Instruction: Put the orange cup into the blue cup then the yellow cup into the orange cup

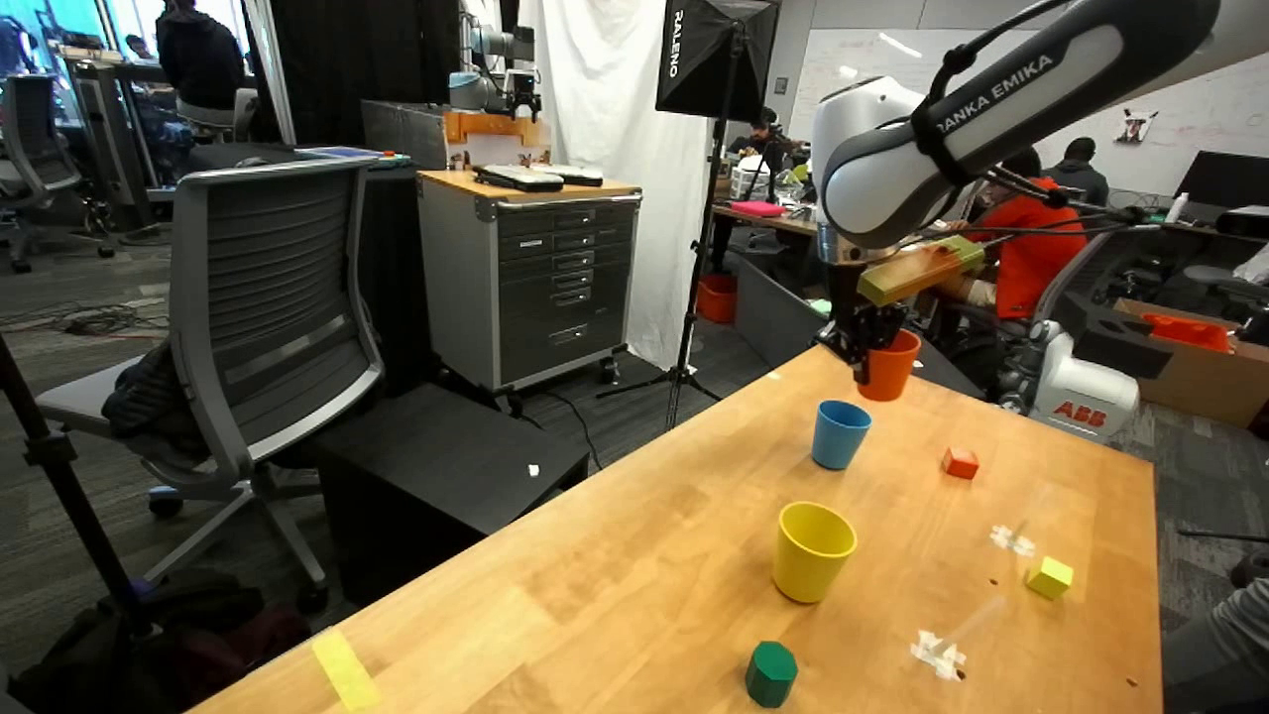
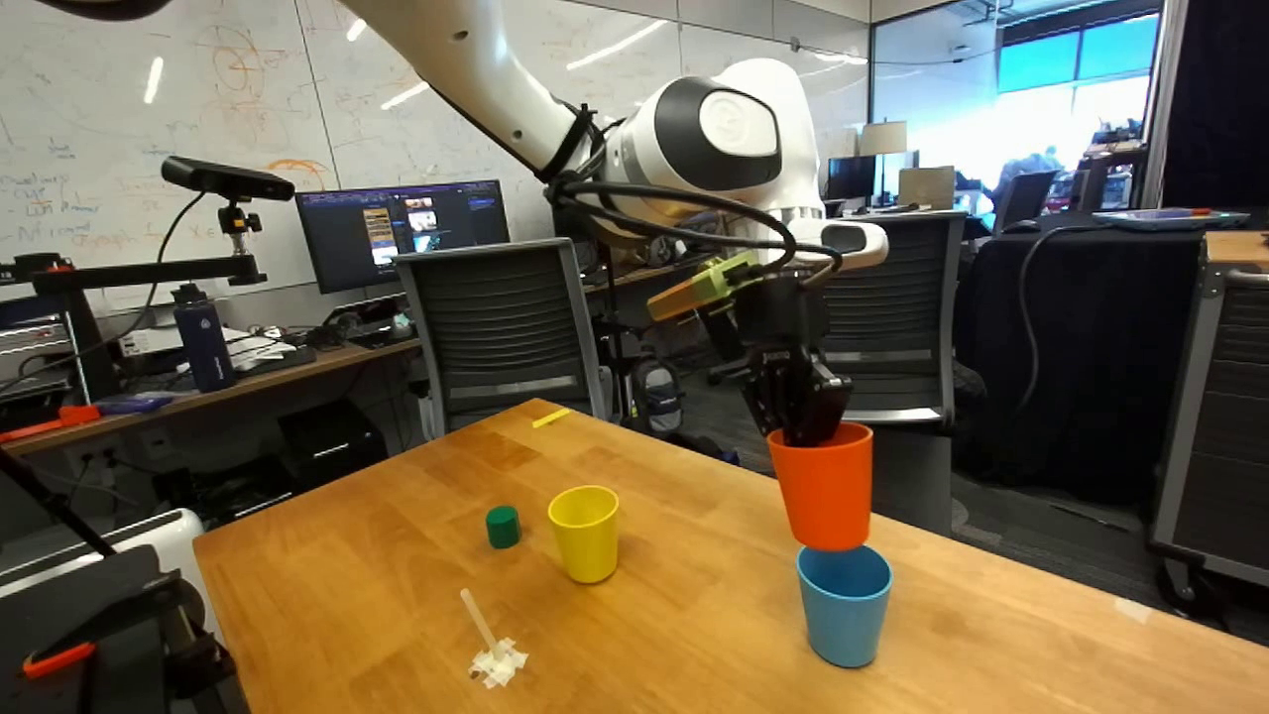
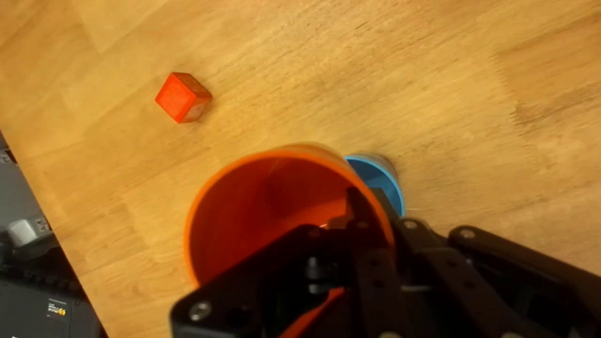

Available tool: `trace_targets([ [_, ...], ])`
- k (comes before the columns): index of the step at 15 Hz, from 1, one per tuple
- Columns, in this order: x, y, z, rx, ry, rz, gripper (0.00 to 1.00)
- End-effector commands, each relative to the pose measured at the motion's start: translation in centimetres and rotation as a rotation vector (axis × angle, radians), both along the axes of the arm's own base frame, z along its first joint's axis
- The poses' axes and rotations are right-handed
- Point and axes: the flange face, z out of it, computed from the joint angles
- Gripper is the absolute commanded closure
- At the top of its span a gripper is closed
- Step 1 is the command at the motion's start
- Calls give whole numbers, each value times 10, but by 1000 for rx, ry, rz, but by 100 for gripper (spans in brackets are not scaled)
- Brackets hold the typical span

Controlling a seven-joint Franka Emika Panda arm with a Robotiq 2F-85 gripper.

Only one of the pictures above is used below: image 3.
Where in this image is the red cube block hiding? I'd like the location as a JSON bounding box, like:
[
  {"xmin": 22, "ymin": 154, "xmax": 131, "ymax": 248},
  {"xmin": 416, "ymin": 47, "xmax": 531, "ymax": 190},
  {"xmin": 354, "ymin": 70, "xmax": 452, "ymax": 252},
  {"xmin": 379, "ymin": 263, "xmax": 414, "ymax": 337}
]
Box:
[{"xmin": 153, "ymin": 72, "xmax": 213, "ymax": 126}]

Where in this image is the blue plastic cup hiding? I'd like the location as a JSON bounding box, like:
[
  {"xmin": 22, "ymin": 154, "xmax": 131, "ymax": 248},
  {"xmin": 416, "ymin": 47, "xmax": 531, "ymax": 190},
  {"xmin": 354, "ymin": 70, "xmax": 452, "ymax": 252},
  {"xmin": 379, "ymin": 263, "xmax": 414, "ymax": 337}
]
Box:
[{"xmin": 345, "ymin": 154, "xmax": 407, "ymax": 222}]

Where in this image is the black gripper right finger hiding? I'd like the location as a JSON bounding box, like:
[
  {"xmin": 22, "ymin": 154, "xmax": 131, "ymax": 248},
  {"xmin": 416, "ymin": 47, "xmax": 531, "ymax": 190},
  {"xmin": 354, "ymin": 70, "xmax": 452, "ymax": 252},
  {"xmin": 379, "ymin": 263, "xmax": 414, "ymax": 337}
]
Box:
[{"xmin": 362, "ymin": 209, "xmax": 601, "ymax": 338}]

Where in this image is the black equipment with label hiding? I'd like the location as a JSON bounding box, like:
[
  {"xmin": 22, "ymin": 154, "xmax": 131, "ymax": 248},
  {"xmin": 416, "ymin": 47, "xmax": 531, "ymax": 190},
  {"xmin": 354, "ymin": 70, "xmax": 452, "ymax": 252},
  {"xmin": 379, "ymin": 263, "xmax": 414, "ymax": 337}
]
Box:
[{"xmin": 0, "ymin": 134, "xmax": 105, "ymax": 338}]

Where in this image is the orange plastic cup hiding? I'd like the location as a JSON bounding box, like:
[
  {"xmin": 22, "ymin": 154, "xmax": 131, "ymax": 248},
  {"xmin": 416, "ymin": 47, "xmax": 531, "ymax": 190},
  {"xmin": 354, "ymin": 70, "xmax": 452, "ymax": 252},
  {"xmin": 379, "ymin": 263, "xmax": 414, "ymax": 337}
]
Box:
[{"xmin": 180, "ymin": 143, "xmax": 398, "ymax": 338}]

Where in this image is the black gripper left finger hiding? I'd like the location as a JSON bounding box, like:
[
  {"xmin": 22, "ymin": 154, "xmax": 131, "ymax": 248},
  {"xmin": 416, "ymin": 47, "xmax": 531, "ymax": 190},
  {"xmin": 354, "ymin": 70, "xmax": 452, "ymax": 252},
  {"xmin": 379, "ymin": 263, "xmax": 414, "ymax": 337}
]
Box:
[{"xmin": 168, "ymin": 186, "xmax": 377, "ymax": 338}]

